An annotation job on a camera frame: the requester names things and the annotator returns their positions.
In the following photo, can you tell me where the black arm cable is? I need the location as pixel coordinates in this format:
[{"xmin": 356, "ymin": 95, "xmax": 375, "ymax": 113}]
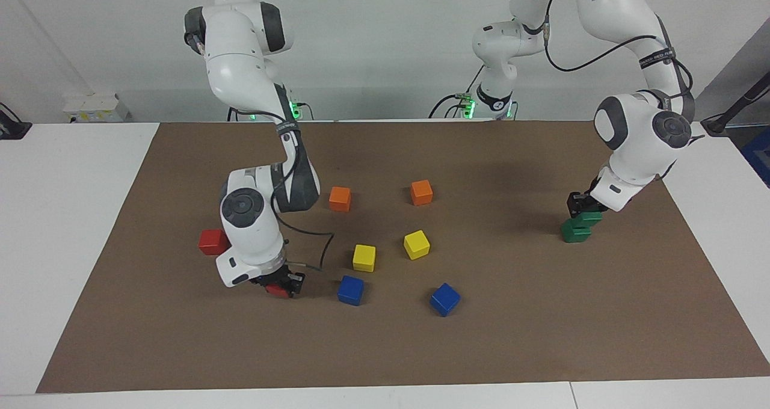
[
  {"xmin": 269, "ymin": 117, "xmax": 335, "ymax": 272},
  {"xmin": 543, "ymin": 0, "xmax": 695, "ymax": 118}
]

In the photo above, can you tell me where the black stand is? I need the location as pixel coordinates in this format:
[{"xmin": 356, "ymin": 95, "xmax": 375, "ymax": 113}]
[{"xmin": 701, "ymin": 71, "xmax": 770, "ymax": 137}]

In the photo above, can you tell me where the yellow wooden cube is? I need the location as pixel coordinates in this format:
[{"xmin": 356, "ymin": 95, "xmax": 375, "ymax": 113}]
[
  {"xmin": 352, "ymin": 244, "xmax": 377, "ymax": 273},
  {"xmin": 403, "ymin": 230, "xmax": 431, "ymax": 260}
]

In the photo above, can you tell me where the brown table mat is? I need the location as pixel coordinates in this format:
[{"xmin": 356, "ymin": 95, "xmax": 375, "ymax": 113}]
[{"xmin": 36, "ymin": 120, "xmax": 770, "ymax": 393}]

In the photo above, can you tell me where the black device with cable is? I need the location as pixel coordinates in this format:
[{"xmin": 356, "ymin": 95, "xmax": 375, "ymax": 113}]
[{"xmin": 0, "ymin": 101, "xmax": 32, "ymax": 140}]

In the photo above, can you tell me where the orange wooden cube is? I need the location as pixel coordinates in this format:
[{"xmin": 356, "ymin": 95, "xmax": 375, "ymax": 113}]
[
  {"xmin": 410, "ymin": 179, "xmax": 434, "ymax": 206},
  {"xmin": 328, "ymin": 186, "xmax": 352, "ymax": 213}
]

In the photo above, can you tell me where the blue wooden cube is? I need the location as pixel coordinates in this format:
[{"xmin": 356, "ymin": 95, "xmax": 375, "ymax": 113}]
[
  {"xmin": 430, "ymin": 283, "xmax": 462, "ymax": 318},
  {"xmin": 337, "ymin": 275, "xmax": 365, "ymax": 307}
]

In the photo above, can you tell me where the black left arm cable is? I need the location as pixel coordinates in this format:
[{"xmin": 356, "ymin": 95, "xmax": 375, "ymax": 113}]
[{"xmin": 543, "ymin": 0, "xmax": 695, "ymax": 118}]

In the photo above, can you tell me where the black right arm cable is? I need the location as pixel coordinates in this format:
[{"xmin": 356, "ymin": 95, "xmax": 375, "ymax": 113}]
[{"xmin": 269, "ymin": 117, "xmax": 335, "ymax": 272}]

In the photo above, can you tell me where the blue box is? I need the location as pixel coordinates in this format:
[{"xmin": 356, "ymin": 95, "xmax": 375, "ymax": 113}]
[{"xmin": 741, "ymin": 125, "xmax": 770, "ymax": 188}]

